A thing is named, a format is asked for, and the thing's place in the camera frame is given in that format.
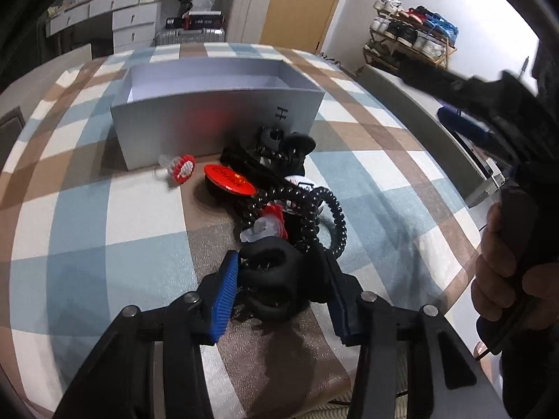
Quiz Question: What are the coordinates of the black curved banana clip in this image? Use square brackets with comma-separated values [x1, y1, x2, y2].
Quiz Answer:
[219, 143, 282, 188]

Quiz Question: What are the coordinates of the wooden shoe rack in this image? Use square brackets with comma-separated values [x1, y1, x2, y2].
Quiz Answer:
[362, 0, 459, 72]

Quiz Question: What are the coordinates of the wooden door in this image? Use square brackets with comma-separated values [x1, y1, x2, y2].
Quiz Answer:
[261, 0, 339, 53]

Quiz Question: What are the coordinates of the silver ribbed suitcase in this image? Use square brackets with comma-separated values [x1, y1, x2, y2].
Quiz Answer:
[154, 28, 225, 46]

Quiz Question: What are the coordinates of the black square hair claw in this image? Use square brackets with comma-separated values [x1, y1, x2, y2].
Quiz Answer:
[255, 128, 317, 177]

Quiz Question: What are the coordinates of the black red shoe box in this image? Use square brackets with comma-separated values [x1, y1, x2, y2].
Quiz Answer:
[165, 10, 224, 30]

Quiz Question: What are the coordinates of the white round pin badge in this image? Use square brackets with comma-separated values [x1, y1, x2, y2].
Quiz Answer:
[285, 175, 317, 192]

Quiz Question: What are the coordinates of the white desk with drawers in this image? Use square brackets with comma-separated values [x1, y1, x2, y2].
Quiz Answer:
[45, 0, 160, 54]

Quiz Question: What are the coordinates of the black oval hair claw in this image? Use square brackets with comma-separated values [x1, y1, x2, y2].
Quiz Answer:
[238, 236, 310, 323]

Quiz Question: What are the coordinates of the red round China badge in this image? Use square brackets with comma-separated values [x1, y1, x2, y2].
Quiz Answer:
[204, 164, 257, 197]

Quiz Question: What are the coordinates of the black spiral hair tie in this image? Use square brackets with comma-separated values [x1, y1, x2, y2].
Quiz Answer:
[275, 184, 349, 259]

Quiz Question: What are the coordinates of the silver cardboard box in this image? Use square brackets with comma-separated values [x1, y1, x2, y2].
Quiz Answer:
[111, 57, 324, 170]

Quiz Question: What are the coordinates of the person's right hand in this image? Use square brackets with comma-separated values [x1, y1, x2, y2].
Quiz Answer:
[471, 203, 558, 329]

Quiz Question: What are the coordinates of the plaid bed sheet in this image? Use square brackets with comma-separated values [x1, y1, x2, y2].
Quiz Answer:
[1, 43, 480, 418]

